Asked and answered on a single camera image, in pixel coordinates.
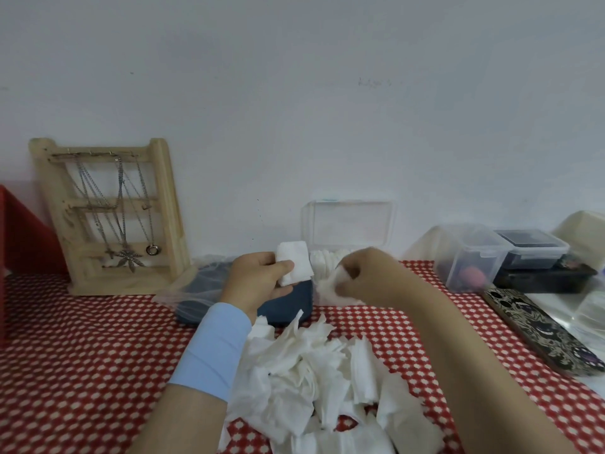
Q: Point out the person's left hand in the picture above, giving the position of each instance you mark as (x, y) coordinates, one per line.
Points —
(253, 281)

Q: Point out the person's right hand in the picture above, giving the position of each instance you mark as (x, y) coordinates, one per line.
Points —
(383, 278)

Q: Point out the white cloth square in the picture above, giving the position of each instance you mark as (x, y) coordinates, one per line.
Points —
(328, 284)
(295, 260)

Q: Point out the clear plastic bag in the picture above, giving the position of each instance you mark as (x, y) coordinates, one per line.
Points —
(194, 288)

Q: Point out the clear cotton pad box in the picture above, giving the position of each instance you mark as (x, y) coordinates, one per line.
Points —
(350, 222)

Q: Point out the pile of white cotton pads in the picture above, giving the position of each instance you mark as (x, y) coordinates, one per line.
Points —
(307, 382)

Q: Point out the person's right forearm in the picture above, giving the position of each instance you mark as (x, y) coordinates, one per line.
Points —
(482, 373)

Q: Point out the person's left forearm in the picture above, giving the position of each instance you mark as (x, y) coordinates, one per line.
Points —
(184, 420)

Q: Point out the black tray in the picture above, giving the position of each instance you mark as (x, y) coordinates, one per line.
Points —
(543, 281)

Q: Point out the dark blue pouch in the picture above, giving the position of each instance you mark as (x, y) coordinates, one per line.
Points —
(288, 307)

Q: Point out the light blue wristband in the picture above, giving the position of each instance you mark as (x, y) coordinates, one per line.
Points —
(210, 352)

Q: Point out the pink makeup sponge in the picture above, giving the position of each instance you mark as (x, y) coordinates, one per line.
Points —
(472, 276)

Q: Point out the clear lidded plastic container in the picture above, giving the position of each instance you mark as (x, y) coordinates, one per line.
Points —
(472, 243)

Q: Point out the wooden jewelry stand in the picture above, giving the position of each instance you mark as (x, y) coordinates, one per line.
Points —
(172, 208)

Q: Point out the clear container with black contents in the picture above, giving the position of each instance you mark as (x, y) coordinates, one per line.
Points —
(534, 245)

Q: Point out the phone with patterned case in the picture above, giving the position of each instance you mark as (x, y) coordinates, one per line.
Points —
(543, 330)

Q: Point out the red checkered tablecloth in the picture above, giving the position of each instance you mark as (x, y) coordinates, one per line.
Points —
(94, 364)

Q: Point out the beige plastic tub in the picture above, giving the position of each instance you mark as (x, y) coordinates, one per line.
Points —
(583, 229)

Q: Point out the clear plastic water bottle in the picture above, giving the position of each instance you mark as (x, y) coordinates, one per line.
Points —
(593, 316)

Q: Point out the red framed mirror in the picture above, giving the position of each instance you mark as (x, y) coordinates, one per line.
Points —
(28, 245)

